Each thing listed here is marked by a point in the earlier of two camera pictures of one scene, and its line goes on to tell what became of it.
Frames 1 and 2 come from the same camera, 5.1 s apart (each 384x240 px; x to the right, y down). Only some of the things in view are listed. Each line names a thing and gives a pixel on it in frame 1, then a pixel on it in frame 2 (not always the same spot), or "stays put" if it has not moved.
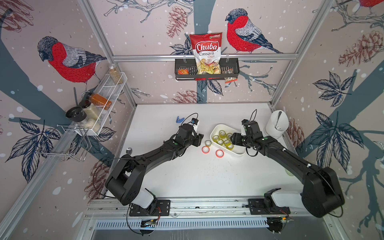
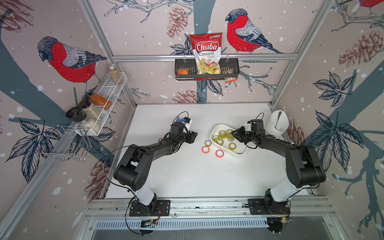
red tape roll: [219, 153] stays put
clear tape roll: [208, 143] stays put
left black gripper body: [195, 140] → [188, 138]
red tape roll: [205, 150] stays put
